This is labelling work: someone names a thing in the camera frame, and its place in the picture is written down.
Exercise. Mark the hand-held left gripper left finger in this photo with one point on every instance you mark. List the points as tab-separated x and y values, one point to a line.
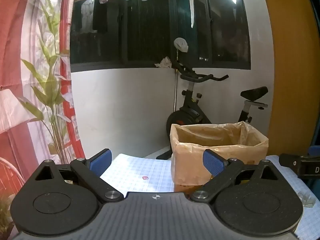
101	158

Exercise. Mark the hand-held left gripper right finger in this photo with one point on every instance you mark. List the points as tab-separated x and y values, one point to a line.
213	163

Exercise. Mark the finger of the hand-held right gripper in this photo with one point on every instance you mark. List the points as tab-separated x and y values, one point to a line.
288	162

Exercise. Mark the brown cardboard box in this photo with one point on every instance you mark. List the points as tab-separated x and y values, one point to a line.
186	187

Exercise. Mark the clear plastic bag liner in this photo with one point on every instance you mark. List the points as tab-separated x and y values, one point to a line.
212	132

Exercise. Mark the clear plastic piece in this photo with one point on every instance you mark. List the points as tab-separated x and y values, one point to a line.
307	200

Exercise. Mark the blue checked strawberry tablecloth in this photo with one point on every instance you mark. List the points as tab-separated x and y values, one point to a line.
140	165

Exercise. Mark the black exercise bike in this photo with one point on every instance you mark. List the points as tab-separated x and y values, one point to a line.
190	112

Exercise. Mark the metal pole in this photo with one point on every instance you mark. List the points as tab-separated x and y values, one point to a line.
175	87

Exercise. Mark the printed plant backdrop cloth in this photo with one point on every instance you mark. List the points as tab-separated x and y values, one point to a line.
37	80

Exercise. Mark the yellow wooden door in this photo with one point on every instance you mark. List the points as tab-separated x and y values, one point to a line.
287	55

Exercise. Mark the white crumpled cloth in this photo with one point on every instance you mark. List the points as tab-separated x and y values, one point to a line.
164	63

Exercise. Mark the dark window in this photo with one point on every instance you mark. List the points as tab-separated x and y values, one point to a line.
150	30

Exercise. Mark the dark hanging garment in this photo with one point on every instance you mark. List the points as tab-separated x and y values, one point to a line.
100	15

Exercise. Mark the white cloth strip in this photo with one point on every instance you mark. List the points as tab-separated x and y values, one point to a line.
192	10

